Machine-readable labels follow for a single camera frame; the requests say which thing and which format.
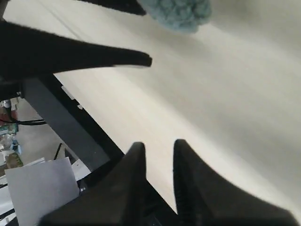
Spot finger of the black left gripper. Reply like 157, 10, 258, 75
0, 21, 152, 80
80, 0, 146, 16

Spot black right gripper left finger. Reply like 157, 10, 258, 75
39, 142, 147, 226

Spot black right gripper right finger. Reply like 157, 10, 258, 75
173, 139, 299, 226

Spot white paper sheet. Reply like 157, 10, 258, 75
5, 158, 79, 226

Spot cluttered items on floor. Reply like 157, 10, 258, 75
0, 96, 47, 179

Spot dark table frame beam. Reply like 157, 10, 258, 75
20, 73, 179, 226

